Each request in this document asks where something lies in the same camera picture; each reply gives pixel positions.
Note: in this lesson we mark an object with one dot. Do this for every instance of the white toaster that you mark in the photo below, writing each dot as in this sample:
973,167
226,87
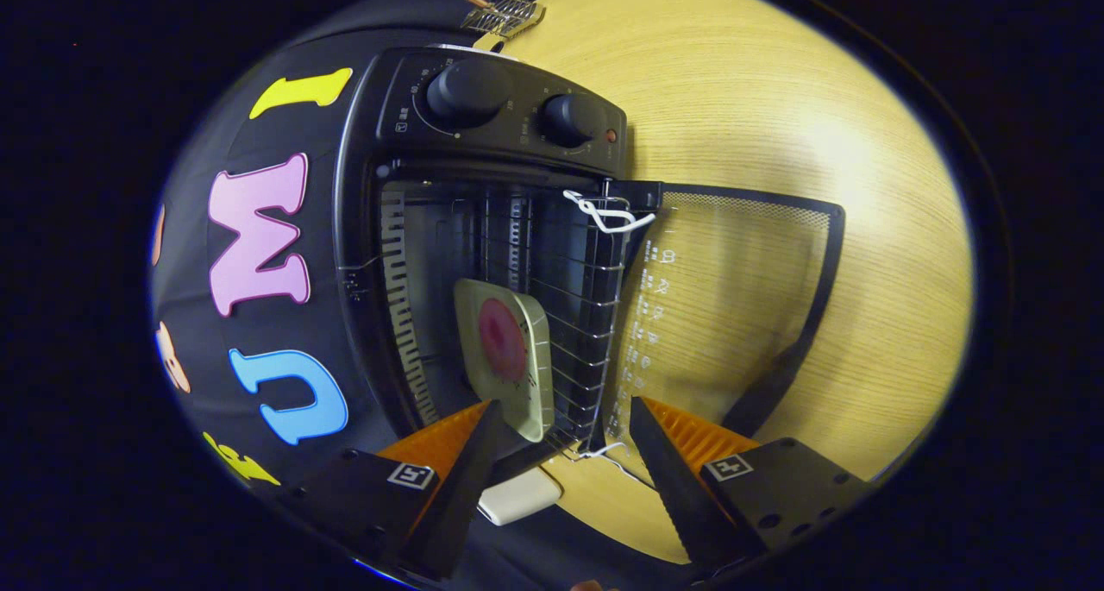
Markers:
517,498

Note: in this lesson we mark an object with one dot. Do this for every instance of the pink round food slice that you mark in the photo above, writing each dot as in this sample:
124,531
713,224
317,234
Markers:
503,341

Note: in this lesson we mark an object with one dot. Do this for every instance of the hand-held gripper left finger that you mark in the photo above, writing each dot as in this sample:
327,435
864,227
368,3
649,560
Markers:
466,487

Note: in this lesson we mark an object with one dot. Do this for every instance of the black toaster oven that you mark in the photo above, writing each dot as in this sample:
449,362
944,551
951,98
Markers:
526,91

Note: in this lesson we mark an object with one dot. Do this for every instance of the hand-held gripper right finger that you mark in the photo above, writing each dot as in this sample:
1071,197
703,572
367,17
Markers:
673,496

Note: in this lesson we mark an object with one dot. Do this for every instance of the white square plate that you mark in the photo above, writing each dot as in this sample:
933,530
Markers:
535,384

